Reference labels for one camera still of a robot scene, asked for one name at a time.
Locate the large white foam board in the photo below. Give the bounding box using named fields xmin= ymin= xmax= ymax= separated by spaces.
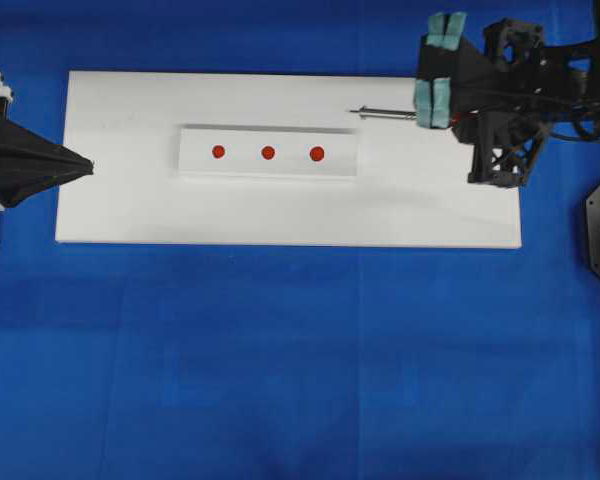
xmin=55 ymin=71 xmax=522 ymax=249

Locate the small white marked plate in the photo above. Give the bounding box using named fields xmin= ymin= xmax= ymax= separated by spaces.
xmin=178 ymin=124 xmax=358 ymax=180

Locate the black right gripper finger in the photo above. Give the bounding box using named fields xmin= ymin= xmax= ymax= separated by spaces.
xmin=426 ymin=12 xmax=467 ymax=51
xmin=414 ymin=77 xmax=451 ymax=129

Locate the red handled soldering iron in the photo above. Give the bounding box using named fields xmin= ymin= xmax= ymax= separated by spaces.
xmin=348 ymin=105 xmax=474 ymax=126

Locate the middle red dot mark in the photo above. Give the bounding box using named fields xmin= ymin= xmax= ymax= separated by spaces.
xmin=261 ymin=146 xmax=275 ymax=160

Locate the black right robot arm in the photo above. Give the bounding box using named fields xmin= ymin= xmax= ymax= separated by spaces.
xmin=414 ymin=12 xmax=600 ymax=188

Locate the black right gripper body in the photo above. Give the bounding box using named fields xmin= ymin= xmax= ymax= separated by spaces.
xmin=416 ymin=18 xmax=586 ymax=188

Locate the left red dot mark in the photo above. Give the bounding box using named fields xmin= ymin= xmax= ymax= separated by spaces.
xmin=212 ymin=145 xmax=225 ymax=159

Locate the red dot mark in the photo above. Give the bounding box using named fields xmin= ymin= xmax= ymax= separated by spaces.
xmin=212 ymin=145 xmax=225 ymax=159
xmin=309 ymin=146 xmax=325 ymax=162
xmin=261 ymin=146 xmax=275 ymax=160

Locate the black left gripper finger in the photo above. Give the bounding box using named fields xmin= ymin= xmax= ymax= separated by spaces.
xmin=0 ymin=165 xmax=93 ymax=208
xmin=0 ymin=118 xmax=93 ymax=168

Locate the blue table cloth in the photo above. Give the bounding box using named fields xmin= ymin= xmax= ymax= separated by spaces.
xmin=0 ymin=1 xmax=600 ymax=479

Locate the right red dot mark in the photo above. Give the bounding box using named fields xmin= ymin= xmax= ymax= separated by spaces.
xmin=309 ymin=146 xmax=325 ymax=162

